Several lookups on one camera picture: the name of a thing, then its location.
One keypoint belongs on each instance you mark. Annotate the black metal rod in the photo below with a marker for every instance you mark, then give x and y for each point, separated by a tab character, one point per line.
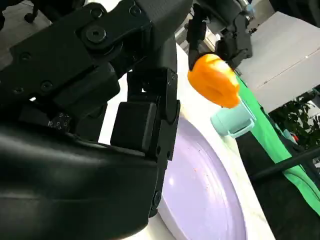
287	163

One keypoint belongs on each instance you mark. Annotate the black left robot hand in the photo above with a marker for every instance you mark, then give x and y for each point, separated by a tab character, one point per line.
237	45

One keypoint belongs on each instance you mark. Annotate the green cloth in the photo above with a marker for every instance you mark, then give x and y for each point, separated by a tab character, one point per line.
270	130

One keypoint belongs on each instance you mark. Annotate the lilac plate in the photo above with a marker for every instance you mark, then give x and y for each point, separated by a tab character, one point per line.
200	180

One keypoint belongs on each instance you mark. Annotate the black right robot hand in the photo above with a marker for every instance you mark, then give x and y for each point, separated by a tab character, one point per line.
62	175

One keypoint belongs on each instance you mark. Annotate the green leafy plant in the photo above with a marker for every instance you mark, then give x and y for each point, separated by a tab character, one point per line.
300	120

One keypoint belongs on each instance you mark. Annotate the pale green mug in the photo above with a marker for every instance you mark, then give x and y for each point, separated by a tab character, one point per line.
232	120

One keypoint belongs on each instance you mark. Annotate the black chair base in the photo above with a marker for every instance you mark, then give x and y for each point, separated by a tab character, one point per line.
30	16

